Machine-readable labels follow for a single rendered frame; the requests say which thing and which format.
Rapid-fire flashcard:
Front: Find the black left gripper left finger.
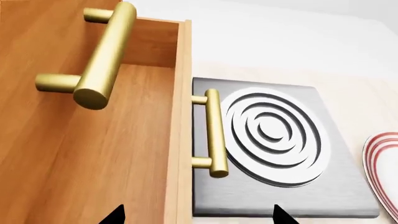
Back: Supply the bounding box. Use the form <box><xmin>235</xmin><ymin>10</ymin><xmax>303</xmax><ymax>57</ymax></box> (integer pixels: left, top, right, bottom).
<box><xmin>98</xmin><ymin>203</ymin><xmax>126</xmax><ymax>224</ymax></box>

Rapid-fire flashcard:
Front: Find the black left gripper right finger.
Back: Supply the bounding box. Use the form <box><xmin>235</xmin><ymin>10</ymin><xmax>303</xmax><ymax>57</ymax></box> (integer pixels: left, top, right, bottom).
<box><xmin>273</xmin><ymin>203</ymin><xmax>300</xmax><ymax>224</ymax></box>

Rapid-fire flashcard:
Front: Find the open wooden drawer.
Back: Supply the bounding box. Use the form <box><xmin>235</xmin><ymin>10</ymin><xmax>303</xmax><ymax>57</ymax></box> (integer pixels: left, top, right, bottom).
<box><xmin>18</xmin><ymin>17</ymin><xmax>193</xmax><ymax>224</ymax></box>

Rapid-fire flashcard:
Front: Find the wooden cabinet drawer front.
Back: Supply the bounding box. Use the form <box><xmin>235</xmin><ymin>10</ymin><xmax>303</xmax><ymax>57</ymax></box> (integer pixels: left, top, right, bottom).
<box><xmin>0</xmin><ymin>0</ymin><xmax>124</xmax><ymax>224</ymax></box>

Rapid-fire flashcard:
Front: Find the grey square hotplate base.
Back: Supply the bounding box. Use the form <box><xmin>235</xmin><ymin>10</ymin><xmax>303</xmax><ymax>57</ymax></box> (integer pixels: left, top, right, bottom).
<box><xmin>192</xmin><ymin>77</ymin><xmax>381</xmax><ymax>218</ymax></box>

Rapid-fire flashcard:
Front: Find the white ringed burner disc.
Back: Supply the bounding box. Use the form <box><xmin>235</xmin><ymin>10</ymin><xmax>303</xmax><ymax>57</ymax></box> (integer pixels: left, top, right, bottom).
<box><xmin>221</xmin><ymin>86</ymin><xmax>331</xmax><ymax>188</ymax></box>

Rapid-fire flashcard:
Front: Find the white plate with red rings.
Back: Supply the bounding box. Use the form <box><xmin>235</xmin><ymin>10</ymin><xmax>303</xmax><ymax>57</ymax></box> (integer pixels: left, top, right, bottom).
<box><xmin>362</xmin><ymin>131</ymin><xmax>398</xmax><ymax>224</ymax></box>

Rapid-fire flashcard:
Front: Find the small brass bar handle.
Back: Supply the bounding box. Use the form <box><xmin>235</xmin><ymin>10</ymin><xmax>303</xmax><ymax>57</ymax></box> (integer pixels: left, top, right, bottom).
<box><xmin>190</xmin><ymin>88</ymin><xmax>229</xmax><ymax>179</ymax></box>

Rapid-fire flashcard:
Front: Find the large brass bar handle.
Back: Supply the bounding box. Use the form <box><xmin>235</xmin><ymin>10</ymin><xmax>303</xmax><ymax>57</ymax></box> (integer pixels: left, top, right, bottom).
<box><xmin>34</xmin><ymin>1</ymin><xmax>137</xmax><ymax>111</ymax></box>

